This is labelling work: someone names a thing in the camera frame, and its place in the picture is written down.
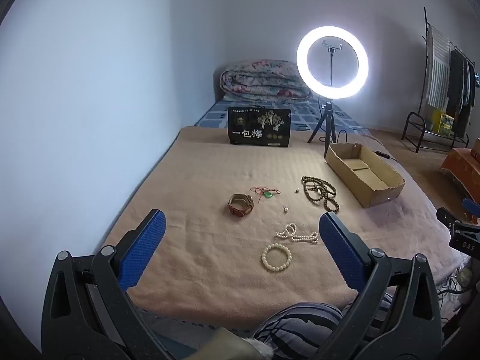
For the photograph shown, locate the dark hanging clothes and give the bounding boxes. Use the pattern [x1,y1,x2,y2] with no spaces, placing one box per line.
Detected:
[446,49,476,136]

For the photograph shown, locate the orange cloth covered table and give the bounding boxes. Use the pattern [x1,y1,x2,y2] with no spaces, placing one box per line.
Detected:
[439,147,480,199]

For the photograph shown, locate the black power cable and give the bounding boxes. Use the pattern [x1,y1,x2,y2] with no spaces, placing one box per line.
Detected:
[319,95,395,163]

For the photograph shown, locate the striped towel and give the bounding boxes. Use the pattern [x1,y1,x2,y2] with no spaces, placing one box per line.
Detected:
[427,25,452,109]

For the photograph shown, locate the yellow box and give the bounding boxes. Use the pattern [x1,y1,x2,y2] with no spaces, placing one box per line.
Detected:
[431,109,454,136]

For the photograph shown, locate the wooden bead necklace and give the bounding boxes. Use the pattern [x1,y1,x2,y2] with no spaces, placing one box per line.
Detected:
[301,175,340,214]

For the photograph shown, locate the red cord green pendant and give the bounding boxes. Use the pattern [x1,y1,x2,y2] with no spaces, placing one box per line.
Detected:
[250,185,281,205]

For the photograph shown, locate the blue patterned bed sheet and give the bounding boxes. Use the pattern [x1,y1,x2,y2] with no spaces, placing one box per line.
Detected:
[193,99,370,134]

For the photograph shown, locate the cardboard box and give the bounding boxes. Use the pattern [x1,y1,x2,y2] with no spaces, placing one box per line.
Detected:
[324,142,406,209]

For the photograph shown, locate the white ring light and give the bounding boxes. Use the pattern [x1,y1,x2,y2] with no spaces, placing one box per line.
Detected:
[296,26,369,100]

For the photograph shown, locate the person's striped pants leg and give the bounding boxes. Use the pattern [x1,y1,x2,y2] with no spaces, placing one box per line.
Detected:
[259,292,394,360]

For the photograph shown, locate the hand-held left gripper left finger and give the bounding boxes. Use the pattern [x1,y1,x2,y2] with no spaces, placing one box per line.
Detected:
[40,209,173,360]

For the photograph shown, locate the white bead bracelet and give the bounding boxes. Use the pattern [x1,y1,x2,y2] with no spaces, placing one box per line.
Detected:
[261,243,293,273]

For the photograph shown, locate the black tripod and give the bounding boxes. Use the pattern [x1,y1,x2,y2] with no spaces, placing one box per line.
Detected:
[307,101,336,158]

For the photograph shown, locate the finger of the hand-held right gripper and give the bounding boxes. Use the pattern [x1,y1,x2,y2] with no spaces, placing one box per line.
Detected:
[436,207,467,234]
[462,197,480,226]

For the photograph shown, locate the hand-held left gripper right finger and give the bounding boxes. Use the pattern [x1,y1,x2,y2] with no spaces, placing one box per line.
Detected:
[319,212,443,360]

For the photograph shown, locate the black printed box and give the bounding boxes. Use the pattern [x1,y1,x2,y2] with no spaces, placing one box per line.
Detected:
[227,106,292,148]

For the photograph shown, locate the folded floral quilt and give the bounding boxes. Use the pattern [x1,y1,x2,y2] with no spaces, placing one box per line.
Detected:
[219,59,314,102]

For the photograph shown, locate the pearl necklace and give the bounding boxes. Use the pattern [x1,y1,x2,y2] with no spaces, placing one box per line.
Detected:
[275,223,319,244]

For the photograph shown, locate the black metal clothes rack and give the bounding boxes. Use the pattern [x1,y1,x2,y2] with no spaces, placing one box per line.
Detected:
[401,7,479,153]

